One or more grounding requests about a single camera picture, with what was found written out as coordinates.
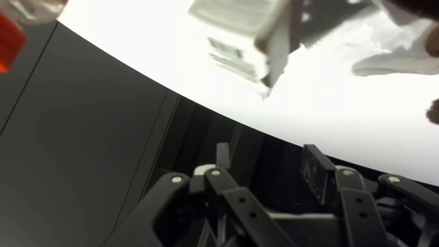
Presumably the white plastic bag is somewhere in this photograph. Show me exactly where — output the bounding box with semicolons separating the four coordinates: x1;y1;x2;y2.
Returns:
353;0;439;77

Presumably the red-lidded brown spice jar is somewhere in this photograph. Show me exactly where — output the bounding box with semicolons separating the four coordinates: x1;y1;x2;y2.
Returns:
0;0;69;72

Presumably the white rectangular bottle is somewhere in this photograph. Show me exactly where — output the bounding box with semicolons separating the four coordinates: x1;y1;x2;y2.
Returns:
188;0;291;97

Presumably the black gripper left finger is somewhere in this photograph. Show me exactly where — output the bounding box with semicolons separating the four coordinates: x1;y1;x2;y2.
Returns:
104;142;294;247

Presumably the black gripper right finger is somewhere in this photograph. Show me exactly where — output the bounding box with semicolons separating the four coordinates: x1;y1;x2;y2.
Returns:
303;144;439;247

